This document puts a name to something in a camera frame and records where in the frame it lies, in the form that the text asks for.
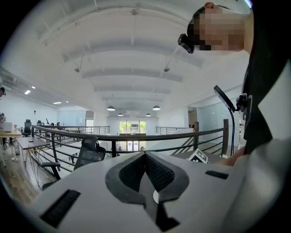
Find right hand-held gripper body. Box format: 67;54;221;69
186;149;209;164

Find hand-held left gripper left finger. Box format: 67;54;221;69
22;151;160;233

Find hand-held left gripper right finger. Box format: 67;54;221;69
145;138;285;233

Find person's right forearm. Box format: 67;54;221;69
218;147;246;167

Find dark curved balcony railing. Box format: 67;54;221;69
31;119;230;173

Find black straight metal railing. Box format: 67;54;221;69
156;126;194;135
63;126;110;135

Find black mesh office chair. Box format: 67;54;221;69
41;136;107;191

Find glass entrance doors and windows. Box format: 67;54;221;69
119;120;147;152

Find person's black shirt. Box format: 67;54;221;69
242;0;291;155

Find light wooden desk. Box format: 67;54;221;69
0;129;22;168

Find person's head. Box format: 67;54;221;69
187;1;254;54

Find black tablet on mount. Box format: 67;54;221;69
213;85;236;157

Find black chest mount device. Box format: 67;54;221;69
236;93;253;113

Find wooden desk with wire legs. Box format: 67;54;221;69
17;136;51;189

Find black head-mounted camera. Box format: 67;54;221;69
177;33;196;54

